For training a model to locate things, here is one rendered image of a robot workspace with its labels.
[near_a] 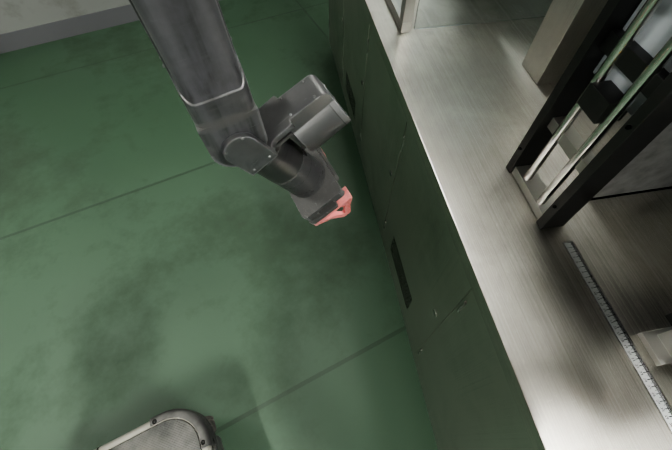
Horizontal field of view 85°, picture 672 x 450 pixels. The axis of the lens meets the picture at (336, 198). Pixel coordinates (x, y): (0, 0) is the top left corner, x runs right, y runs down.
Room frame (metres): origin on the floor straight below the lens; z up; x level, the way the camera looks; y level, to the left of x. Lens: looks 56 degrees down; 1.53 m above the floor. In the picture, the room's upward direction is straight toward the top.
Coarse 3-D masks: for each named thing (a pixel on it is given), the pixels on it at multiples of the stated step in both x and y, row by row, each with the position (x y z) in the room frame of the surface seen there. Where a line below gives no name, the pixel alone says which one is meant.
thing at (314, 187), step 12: (312, 156) 0.31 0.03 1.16; (312, 168) 0.29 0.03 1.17; (324, 168) 0.31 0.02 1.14; (300, 180) 0.27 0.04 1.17; (312, 180) 0.28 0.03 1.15; (324, 180) 0.29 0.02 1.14; (336, 180) 0.29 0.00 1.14; (300, 192) 0.27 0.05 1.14; (312, 192) 0.28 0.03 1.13; (324, 192) 0.27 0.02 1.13; (336, 192) 0.27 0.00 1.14; (300, 204) 0.27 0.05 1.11; (312, 204) 0.26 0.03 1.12; (324, 204) 0.26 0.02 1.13; (312, 216) 0.25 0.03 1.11
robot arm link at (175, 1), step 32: (160, 0) 0.24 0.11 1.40; (192, 0) 0.25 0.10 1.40; (160, 32) 0.24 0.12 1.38; (192, 32) 0.24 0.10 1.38; (224, 32) 0.26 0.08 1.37; (192, 64) 0.24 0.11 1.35; (224, 64) 0.25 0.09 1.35; (192, 96) 0.23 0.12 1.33; (224, 96) 0.24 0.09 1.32; (224, 128) 0.24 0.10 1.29; (256, 128) 0.25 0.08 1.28; (224, 160) 0.23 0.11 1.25
